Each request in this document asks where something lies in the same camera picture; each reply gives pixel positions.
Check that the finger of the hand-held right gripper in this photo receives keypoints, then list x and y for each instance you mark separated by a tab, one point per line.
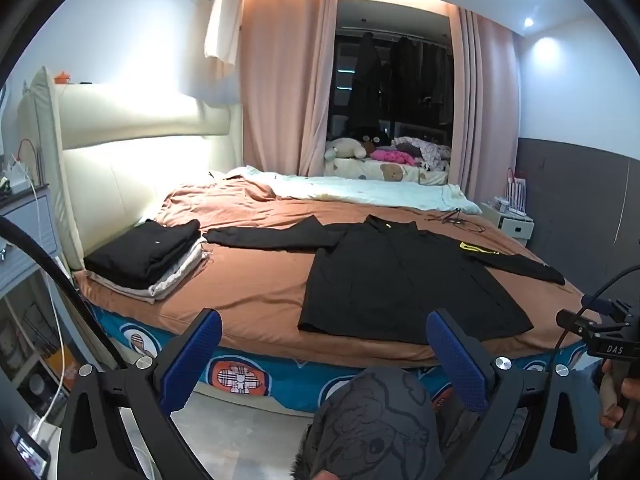
575	319
597	303

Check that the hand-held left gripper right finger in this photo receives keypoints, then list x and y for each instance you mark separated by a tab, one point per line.
457	360

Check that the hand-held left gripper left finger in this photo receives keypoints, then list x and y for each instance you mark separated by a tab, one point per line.
190	360

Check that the black jacket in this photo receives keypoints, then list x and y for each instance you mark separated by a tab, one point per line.
400	280

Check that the folded black clothes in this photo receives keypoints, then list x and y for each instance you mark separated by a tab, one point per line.
145	250

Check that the pile of patterned clothes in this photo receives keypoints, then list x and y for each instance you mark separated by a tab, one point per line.
425	152

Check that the hanging dark clothes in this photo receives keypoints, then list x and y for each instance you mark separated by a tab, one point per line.
365	80

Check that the person's right hand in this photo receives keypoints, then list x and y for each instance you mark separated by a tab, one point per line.
612	400

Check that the blue printed mattress cover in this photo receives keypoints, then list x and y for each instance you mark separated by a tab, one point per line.
280	380

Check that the brown bed blanket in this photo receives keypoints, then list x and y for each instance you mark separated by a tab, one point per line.
250	290

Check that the grey patterned knee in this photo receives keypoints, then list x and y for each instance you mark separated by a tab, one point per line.
370	420

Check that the white nightstand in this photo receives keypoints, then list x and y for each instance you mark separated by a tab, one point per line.
515	227

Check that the smartphone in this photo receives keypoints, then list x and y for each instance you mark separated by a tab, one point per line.
27	447

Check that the cream padded headboard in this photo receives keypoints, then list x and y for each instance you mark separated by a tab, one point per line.
130	180

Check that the pale blue quilt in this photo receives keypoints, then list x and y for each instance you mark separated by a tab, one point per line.
360	190

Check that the bear print cushion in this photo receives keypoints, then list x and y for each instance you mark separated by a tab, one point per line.
380	172

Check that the grey bedside cabinet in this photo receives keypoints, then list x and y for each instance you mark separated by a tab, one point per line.
25	230

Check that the pink cloth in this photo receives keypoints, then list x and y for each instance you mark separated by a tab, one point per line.
390	155

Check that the pink curtain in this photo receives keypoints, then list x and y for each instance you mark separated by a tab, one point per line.
492	110
280	85

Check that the dark brown plush toy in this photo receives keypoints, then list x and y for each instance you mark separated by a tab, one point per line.
377	142

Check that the cream plush toy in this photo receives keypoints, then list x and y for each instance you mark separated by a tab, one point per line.
345	147

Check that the ceiling downlight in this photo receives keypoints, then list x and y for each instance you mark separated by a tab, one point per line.
528	22

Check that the small orange item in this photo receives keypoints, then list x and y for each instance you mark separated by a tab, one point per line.
62	77

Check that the white hanging shirt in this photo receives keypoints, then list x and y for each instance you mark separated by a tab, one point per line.
225	25

